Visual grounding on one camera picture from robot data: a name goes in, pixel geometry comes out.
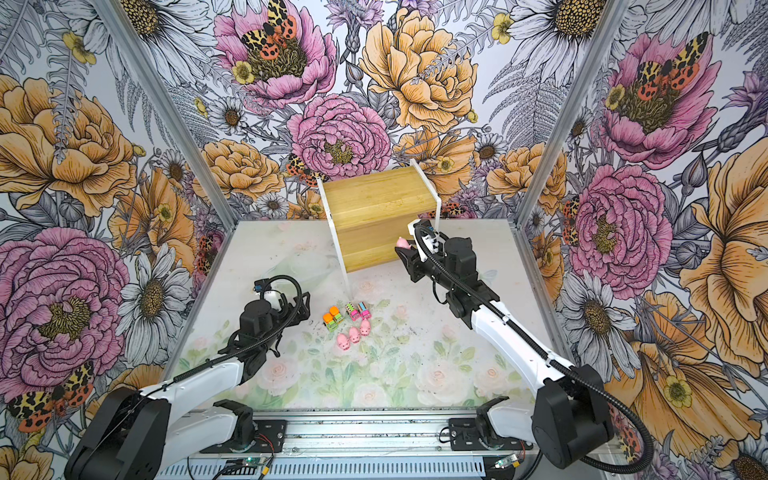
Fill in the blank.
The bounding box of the pink teal striped toy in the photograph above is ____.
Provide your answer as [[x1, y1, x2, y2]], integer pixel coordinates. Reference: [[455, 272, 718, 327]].
[[358, 302, 372, 320]]

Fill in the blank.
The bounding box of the pink green striped toy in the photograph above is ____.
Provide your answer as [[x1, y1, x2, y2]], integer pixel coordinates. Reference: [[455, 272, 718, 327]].
[[345, 303, 361, 321]]

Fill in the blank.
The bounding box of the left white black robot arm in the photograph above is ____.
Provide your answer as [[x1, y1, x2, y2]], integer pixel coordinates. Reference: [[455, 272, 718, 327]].
[[64, 291, 310, 479]]

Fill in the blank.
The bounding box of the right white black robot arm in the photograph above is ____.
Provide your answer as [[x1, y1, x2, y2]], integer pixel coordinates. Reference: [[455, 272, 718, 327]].
[[395, 219, 614, 469]]

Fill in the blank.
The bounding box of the orange green toy car lower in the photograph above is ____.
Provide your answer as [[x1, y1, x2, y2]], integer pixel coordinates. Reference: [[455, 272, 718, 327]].
[[323, 313, 338, 331]]

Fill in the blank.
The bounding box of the orange green toy car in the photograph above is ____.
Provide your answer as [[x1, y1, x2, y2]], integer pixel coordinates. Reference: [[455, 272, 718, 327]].
[[323, 313, 338, 331], [329, 306, 343, 322]]

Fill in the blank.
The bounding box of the orange green toy car upper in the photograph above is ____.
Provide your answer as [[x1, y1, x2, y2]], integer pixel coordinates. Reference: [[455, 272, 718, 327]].
[[329, 306, 343, 322]]

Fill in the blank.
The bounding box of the green circuit board left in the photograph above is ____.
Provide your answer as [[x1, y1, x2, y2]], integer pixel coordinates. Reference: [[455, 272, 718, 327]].
[[226, 457, 272, 475]]

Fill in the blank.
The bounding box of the green circuit board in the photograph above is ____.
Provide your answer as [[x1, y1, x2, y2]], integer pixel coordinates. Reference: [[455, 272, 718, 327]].
[[226, 457, 272, 475], [493, 454, 521, 470]]

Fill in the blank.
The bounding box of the green circuit board right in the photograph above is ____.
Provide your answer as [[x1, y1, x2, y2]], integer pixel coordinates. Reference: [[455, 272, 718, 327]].
[[493, 454, 521, 470]]

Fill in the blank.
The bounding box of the wooden two-tier white-frame shelf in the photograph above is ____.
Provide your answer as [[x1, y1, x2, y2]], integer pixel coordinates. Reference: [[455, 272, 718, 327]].
[[317, 160, 442, 298]]

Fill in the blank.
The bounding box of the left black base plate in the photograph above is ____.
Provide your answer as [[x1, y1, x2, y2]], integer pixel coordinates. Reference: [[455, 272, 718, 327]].
[[201, 419, 288, 454]]

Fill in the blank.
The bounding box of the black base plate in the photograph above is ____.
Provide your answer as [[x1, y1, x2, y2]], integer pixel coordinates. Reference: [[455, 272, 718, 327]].
[[201, 419, 288, 454], [447, 418, 531, 451]]

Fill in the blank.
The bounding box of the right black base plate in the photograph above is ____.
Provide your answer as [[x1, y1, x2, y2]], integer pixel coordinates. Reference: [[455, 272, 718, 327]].
[[447, 418, 531, 451]]

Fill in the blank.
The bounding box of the right black corrugated cable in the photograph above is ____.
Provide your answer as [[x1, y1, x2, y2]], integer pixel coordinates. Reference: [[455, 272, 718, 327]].
[[413, 218, 655, 474]]

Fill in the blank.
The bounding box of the aluminium front rail frame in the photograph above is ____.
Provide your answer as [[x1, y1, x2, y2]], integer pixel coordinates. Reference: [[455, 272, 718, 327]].
[[152, 407, 625, 480]]

